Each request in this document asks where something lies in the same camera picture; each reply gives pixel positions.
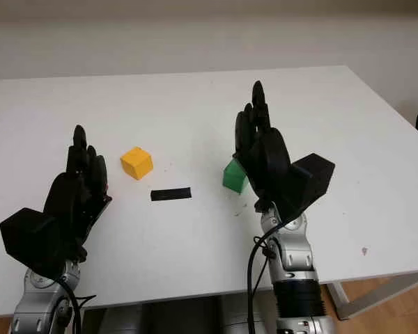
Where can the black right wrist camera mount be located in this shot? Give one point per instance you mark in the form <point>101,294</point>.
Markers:
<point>310,177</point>

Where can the grey robot lower body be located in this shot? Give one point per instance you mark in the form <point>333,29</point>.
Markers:
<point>181,316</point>

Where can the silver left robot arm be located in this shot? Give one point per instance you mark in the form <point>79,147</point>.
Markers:
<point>38,302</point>

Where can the black tape strip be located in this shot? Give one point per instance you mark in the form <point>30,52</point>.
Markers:
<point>170,194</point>

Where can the yellow cube block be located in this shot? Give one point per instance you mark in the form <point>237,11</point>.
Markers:
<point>136,163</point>

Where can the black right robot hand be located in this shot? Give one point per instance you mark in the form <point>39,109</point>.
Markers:
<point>268,160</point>

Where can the white table leg frame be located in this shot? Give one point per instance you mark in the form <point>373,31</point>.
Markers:
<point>355,299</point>

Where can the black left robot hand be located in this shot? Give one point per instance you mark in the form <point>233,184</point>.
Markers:
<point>68,195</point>

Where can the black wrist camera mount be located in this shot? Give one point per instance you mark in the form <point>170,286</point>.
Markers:
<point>31,236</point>
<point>310,177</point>

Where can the green cube block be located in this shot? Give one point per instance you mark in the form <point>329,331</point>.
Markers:
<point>232,177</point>

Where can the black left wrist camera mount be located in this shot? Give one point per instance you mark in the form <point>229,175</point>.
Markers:
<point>31,236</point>

